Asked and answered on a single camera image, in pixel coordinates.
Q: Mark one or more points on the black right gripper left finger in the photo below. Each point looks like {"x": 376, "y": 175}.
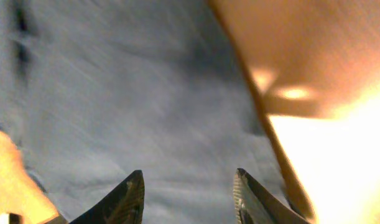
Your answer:
{"x": 123, "y": 205}

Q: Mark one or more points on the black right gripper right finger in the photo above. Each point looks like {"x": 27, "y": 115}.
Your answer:
{"x": 254, "y": 204}

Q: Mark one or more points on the dark navy blue shorts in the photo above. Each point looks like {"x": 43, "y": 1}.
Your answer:
{"x": 93, "y": 90}

